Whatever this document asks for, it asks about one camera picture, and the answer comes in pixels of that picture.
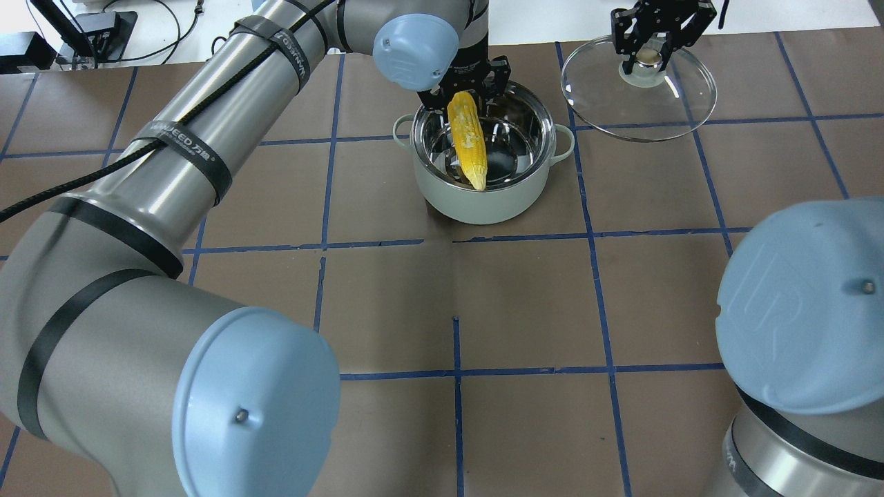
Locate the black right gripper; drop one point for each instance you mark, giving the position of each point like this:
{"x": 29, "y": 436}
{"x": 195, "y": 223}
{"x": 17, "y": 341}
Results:
{"x": 663, "y": 15}

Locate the glass pot lid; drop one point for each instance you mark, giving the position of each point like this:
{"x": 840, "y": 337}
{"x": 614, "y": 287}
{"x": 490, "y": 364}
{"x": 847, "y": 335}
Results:
{"x": 646, "y": 106}

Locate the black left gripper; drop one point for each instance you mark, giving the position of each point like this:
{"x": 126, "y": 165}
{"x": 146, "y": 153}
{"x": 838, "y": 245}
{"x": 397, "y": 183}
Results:
{"x": 472, "y": 61}

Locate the pale green cooking pot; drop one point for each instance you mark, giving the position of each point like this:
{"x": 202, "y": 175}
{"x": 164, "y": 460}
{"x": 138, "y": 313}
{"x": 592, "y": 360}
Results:
{"x": 522, "y": 141}

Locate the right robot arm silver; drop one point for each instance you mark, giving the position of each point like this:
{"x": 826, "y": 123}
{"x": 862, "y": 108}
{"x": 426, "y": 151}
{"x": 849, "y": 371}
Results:
{"x": 756, "y": 368}

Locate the brown paper table mat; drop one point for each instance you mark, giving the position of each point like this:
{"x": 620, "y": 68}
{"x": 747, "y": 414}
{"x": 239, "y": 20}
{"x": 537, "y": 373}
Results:
{"x": 567, "y": 352}

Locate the yellow corn cob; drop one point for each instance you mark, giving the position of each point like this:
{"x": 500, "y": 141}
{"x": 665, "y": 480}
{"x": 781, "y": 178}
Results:
{"x": 468, "y": 139}

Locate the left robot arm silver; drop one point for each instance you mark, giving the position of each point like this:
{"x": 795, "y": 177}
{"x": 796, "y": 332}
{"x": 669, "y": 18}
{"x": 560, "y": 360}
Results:
{"x": 173, "y": 241}

